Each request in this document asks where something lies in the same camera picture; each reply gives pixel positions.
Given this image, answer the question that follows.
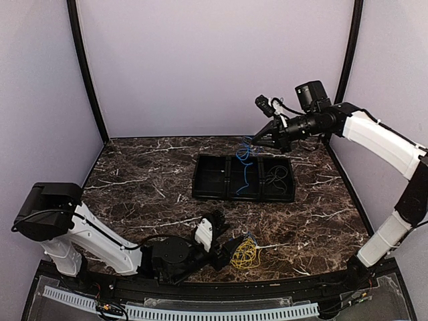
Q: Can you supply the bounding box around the white slotted cable duct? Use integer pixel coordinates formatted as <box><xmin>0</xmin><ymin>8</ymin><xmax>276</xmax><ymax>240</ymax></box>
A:
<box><xmin>42</xmin><ymin>286</ymin><xmax>319</xmax><ymax>320</ymax></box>

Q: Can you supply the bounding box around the yellow cable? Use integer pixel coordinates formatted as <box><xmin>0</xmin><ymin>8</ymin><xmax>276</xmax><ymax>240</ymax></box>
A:
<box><xmin>230</xmin><ymin>235</ymin><xmax>262</xmax><ymax>270</ymax></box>

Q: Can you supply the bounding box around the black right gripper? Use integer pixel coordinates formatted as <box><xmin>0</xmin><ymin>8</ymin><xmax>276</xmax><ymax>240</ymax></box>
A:
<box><xmin>251</xmin><ymin>110</ymin><xmax>327</xmax><ymax>152</ymax></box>

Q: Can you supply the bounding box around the black middle storage bin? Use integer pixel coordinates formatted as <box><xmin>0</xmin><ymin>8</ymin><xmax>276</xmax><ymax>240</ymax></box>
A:
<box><xmin>228</xmin><ymin>156</ymin><xmax>261</xmax><ymax>201</ymax></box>

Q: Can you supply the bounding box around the blue cable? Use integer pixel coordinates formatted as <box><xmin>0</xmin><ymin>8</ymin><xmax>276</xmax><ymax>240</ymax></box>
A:
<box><xmin>239</xmin><ymin>230</ymin><xmax>258</xmax><ymax>247</ymax></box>
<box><xmin>235</xmin><ymin>135</ymin><xmax>263</xmax><ymax>196</ymax></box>

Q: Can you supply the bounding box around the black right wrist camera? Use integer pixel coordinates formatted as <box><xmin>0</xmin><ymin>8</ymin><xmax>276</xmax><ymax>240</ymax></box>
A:
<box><xmin>255</xmin><ymin>95</ymin><xmax>289</xmax><ymax>128</ymax></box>

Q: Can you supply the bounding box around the black front table rail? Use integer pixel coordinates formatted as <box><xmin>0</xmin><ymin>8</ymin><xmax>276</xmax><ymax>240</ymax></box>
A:
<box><xmin>31</xmin><ymin>259</ymin><xmax>398</xmax><ymax>312</ymax></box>

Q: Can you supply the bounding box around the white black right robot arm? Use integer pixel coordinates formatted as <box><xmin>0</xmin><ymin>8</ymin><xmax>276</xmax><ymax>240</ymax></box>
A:
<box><xmin>251</xmin><ymin>80</ymin><xmax>427</xmax><ymax>290</ymax></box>

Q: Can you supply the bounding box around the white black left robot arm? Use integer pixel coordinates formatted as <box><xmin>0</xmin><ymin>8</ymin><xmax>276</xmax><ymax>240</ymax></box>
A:
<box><xmin>11</xmin><ymin>183</ymin><xmax>245</xmax><ymax>292</ymax></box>

